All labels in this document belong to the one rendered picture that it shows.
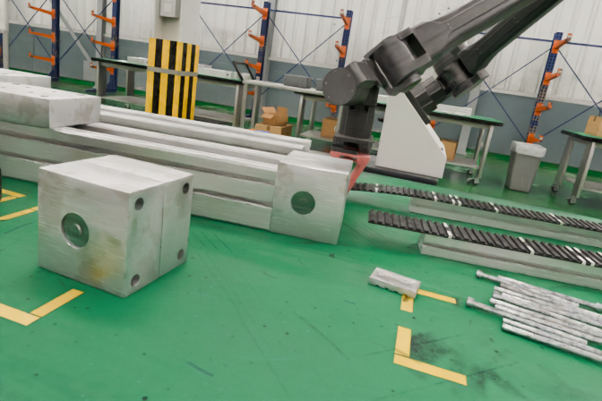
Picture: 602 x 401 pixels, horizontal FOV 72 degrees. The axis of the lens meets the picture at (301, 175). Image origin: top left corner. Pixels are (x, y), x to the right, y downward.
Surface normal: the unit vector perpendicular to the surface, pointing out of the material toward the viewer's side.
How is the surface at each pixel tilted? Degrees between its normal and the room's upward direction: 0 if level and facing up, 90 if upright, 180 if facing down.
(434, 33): 68
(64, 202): 90
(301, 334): 0
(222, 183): 90
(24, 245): 0
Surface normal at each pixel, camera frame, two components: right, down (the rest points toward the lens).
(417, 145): -0.29, 0.18
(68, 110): 0.97, 0.18
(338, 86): -0.50, 0.14
